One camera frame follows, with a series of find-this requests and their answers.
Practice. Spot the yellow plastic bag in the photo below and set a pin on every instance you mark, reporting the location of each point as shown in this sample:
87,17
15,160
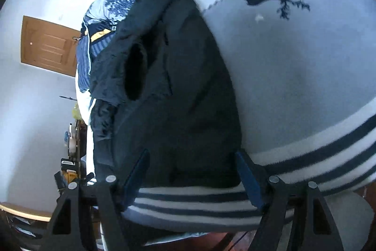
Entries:
75,111

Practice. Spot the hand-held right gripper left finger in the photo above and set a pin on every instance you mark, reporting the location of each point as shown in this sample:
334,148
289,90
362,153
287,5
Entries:
137,177

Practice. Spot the deer print striped blanket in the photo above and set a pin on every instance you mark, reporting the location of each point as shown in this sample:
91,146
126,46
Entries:
293,77

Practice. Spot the white round object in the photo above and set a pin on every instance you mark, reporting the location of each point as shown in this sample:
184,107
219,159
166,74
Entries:
349,218

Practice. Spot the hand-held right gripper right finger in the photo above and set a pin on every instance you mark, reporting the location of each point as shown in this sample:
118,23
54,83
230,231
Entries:
249,180

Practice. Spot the wooden door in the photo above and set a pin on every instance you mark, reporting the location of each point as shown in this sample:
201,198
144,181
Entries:
47,45

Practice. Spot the curved wooden rail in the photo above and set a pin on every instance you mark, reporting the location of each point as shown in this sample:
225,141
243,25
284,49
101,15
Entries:
26,211

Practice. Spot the dark puffer jacket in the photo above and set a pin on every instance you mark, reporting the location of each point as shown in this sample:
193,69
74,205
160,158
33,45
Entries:
182,92

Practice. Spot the cluttered shelf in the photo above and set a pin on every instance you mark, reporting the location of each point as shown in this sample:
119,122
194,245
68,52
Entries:
72,157

